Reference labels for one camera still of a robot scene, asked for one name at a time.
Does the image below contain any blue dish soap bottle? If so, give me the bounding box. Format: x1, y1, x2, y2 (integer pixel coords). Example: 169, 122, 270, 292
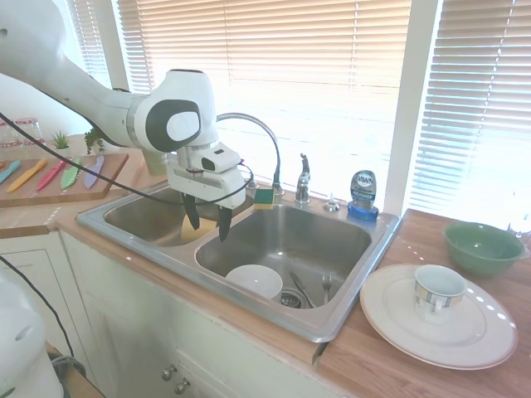
346, 168, 381, 222

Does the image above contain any metal table knife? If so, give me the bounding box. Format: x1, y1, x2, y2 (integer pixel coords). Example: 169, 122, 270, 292
289, 271, 316, 308

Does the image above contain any narrow window blind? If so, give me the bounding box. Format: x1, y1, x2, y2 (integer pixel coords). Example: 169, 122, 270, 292
66, 0, 113, 90

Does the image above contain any clear glass vessel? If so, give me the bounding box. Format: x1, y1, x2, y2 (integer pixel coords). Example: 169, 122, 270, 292
508, 188, 531, 250

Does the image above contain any pale green cup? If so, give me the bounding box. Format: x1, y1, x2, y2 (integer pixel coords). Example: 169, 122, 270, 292
143, 148, 169, 176

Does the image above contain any wide window blind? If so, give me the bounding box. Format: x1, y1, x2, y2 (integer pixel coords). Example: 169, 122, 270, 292
117, 0, 412, 208

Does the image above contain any white kitchen cabinet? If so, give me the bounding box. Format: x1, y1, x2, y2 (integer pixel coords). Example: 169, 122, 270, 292
0, 230, 333, 398

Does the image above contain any yellow and green sponge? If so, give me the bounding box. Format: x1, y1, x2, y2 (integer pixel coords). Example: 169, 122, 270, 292
252, 187, 275, 211

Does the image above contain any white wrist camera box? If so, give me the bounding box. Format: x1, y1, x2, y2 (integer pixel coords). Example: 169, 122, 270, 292
194, 142, 243, 174

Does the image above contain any large white plate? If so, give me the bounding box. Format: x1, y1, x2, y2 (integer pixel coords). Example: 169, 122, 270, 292
358, 264, 519, 371

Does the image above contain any red knife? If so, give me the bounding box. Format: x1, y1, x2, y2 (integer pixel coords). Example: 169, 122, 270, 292
36, 160, 67, 192

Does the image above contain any plain yellow sponge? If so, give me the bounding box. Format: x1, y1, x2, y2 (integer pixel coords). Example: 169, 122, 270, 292
180, 215, 219, 241

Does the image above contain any white bowl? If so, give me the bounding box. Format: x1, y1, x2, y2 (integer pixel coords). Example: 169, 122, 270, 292
225, 264, 284, 300

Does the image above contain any metal drain strainer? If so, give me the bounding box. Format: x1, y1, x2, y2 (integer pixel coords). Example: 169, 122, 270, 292
278, 288, 308, 310

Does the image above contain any white patterned cup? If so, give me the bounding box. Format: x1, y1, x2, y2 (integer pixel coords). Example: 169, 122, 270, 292
412, 265, 468, 325

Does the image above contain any medium window blind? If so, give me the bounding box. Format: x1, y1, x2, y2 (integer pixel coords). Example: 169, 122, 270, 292
408, 0, 531, 216

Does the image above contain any orange knife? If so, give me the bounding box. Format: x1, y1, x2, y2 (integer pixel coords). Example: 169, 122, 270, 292
6, 158, 48, 193

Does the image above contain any purple knife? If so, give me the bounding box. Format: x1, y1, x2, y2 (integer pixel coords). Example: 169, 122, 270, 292
84, 155, 105, 190

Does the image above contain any leafy potted plant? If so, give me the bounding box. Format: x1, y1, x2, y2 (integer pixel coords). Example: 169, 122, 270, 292
82, 127, 105, 157

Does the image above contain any green knife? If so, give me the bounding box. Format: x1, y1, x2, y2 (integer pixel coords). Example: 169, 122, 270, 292
60, 157, 82, 191

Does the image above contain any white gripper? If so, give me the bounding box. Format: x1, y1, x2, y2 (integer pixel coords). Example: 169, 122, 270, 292
167, 163, 246, 243

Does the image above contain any teal knife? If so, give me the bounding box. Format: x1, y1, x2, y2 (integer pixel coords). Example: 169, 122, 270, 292
0, 159, 22, 186

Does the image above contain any glass jar red checked lid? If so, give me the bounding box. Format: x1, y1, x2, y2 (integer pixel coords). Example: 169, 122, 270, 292
0, 117, 45, 161

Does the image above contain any stainless steel double sink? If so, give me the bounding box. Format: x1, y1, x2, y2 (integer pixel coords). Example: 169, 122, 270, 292
76, 182, 402, 344

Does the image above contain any white window frame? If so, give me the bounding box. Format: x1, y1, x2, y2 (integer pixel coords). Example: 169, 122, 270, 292
61, 0, 531, 219

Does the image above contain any green bowl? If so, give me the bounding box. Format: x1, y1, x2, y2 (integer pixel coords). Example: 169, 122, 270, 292
441, 221, 526, 279

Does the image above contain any black cable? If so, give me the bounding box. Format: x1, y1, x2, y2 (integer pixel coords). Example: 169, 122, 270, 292
0, 111, 255, 206
0, 255, 76, 362

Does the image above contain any wooden cutting board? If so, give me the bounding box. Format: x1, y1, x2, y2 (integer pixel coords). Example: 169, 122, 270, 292
0, 153, 130, 208

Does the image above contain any chrome faucet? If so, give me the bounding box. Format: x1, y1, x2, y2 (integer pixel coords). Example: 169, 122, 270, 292
294, 152, 312, 205

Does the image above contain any spiky potted plant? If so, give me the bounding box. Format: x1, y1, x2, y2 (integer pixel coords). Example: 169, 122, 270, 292
49, 130, 71, 161

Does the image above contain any metal fork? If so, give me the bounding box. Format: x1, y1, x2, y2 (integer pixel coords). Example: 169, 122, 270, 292
321, 271, 334, 304

